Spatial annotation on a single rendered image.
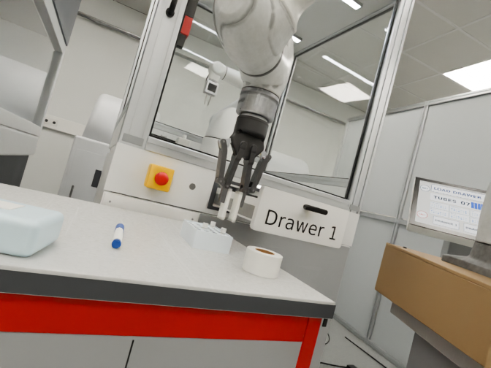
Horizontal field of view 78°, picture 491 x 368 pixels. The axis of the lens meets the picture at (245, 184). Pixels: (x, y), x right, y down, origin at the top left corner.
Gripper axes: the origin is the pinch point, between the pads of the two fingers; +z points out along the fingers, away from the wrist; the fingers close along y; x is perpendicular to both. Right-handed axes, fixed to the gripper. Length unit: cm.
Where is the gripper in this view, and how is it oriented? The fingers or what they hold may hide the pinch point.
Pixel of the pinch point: (229, 205)
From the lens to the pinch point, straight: 69.2
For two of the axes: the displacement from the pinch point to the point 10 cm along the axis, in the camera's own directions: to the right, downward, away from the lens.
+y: -8.8, -2.6, -4.1
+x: 4.0, 0.7, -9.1
